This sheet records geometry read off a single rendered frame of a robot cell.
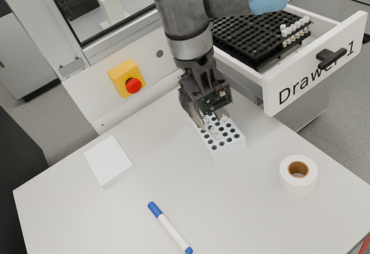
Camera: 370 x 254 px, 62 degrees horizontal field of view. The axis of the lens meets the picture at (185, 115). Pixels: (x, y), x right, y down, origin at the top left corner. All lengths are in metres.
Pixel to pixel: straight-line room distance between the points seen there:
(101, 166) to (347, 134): 1.28
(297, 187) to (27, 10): 0.62
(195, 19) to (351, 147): 1.32
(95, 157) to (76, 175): 0.06
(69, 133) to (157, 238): 1.60
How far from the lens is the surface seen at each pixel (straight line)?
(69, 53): 0.76
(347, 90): 1.95
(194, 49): 0.50
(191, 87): 0.56
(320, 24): 0.84
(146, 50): 0.83
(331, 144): 1.68
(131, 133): 0.83
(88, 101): 0.83
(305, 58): 0.67
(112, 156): 0.78
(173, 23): 0.48
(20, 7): 0.71
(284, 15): 0.85
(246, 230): 0.62
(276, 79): 0.63
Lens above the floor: 1.33
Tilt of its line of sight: 45 degrees down
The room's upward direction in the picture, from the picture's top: 19 degrees counter-clockwise
